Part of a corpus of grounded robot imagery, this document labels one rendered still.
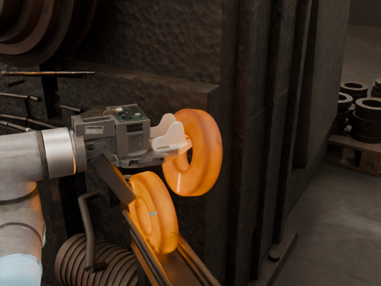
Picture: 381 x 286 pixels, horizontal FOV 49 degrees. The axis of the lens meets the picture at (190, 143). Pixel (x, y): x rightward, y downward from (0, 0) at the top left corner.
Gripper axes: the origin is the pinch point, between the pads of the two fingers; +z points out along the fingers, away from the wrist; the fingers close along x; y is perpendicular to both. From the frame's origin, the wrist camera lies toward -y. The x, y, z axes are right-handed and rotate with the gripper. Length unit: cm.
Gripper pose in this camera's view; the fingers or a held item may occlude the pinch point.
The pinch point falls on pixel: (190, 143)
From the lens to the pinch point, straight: 73.7
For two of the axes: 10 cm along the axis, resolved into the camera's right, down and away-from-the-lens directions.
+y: 0.4, -8.9, -4.5
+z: 9.2, -1.5, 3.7
